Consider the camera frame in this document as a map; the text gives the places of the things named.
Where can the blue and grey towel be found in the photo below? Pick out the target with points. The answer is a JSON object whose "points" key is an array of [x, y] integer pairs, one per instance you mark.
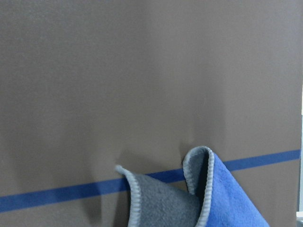
{"points": [[213, 197]]}

